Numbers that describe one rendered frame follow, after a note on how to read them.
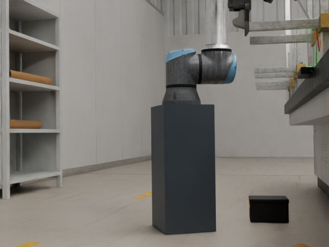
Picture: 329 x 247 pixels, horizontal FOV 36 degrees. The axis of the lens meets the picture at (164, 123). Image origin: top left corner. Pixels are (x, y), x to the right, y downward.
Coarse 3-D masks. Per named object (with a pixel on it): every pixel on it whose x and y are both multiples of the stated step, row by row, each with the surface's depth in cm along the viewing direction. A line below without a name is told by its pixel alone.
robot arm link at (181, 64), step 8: (168, 56) 242; (176, 56) 239; (184, 56) 239; (192, 56) 241; (200, 56) 242; (168, 64) 242; (176, 64) 239; (184, 64) 239; (192, 64) 239; (200, 64) 240; (168, 72) 242; (176, 72) 239; (184, 72) 239; (192, 72) 240; (200, 72) 240; (168, 80) 242; (176, 80) 239; (184, 80) 239; (192, 80) 241; (200, 80) 243
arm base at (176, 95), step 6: (174, 84) 240; (180, 84) 239; (186, 84) 239; (192, 84) 241; (168, 90) 242; (174, 90) 239; (180, 90) 239; (186, 90) 239; (192, 90) 241; (168, 96) 240; (174, 96) 239; (180, 96) 237; (186, 96) 238; (192, 96) 239; (198, 96) 244; (162, 102) 245; (168, 102) 239; (174, 102) 237; (180, 102) 237; (186, 102) 237; (192, 102) 238; (198, 102) 241
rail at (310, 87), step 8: (328, 56) 142; (320, 64) 161; (328, 64) 142; (320, 72) 162; (328, 72) 142; (304, 80) 224; (312, 80) 187; (320, 80) 162; (328, 80) 153; (304, 88) 225; (312, 88) 188; (320, 88) 180; (296, 96) 278; (304, 96) 226; (312, 96) 220; (288, 104) 363; (296, 104) 285; (288, 112) 398
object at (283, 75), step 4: (256, 76) 326; (260, 76) 326; (264, 76) 325; (268, 76) 325; (272, 76) 324; (276, 76) 324; (280, 76) 323; (284, 76) 323; (288, 76) 322; (292, 76) 322
